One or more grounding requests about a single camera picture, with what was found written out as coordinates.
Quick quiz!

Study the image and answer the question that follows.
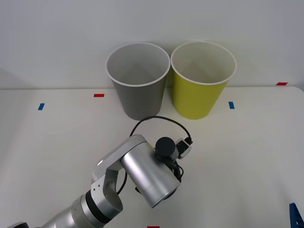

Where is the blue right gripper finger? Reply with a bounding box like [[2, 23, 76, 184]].
[[289, 203, 304, 228]]

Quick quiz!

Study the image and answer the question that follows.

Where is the yellow-green plastic waste bin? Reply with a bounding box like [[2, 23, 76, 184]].
[[170, 41, 238, 120]]

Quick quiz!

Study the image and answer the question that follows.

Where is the grey plastic waste bin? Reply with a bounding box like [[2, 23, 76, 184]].
[[105, 42, 171, 122]]

